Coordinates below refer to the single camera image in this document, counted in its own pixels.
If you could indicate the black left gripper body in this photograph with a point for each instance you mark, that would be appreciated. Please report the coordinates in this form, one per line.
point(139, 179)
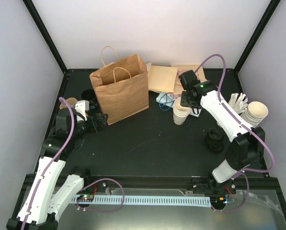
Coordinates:
point(95, 128)

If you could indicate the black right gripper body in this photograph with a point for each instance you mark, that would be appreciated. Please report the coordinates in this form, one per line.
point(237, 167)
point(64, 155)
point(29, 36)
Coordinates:
point(187, 101)

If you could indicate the brown paper bag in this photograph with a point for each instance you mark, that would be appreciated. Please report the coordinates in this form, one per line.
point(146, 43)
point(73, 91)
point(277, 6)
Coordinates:
point(121, 88)

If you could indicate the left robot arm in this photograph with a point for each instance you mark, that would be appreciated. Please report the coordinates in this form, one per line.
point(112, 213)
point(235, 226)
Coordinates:
point(43, 207)

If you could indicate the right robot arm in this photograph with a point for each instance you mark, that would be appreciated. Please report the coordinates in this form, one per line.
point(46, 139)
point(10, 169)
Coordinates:
point(246, 142)

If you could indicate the blue checkered paper bag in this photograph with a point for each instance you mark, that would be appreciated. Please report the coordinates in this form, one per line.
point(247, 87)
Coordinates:
point(172, 97)

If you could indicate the white paper cup stack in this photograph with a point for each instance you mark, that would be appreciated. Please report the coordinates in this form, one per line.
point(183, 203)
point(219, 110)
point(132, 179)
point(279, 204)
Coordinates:
point(180, 113)

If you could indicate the black cup sleeve stack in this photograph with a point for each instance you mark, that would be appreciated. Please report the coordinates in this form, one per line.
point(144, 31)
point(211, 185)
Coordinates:
point(90, 96)

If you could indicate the brown cardboard cup carrier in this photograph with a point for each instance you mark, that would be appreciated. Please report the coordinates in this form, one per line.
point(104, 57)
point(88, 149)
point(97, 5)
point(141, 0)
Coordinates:
point(71, 101)

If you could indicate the yellow padded envelope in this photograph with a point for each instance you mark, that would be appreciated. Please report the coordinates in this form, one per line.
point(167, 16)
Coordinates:
point(161, 78)

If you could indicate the jar of white stirrers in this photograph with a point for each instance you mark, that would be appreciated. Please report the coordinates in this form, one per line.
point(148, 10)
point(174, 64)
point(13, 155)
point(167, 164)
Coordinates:
point(238, 102)

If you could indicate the black lid stack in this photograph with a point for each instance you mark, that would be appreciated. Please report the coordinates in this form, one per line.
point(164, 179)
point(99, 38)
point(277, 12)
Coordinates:
point(214, 141)

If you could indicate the white lid stack on sleeve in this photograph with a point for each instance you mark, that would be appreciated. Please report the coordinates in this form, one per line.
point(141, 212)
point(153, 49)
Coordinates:
point(255, 113)

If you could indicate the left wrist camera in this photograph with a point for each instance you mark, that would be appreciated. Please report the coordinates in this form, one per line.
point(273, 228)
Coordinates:
point(81, 108)

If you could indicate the light blue cable duct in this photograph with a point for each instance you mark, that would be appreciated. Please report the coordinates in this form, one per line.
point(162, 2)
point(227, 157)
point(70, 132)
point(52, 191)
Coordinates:
point(139, 200)

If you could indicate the black frame post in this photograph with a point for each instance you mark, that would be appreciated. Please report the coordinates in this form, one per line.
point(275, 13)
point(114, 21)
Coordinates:
point(45, 34)
point(269, 11)

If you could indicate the right black frame post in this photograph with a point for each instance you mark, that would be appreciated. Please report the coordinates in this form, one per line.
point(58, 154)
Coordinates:
point(269, 11)

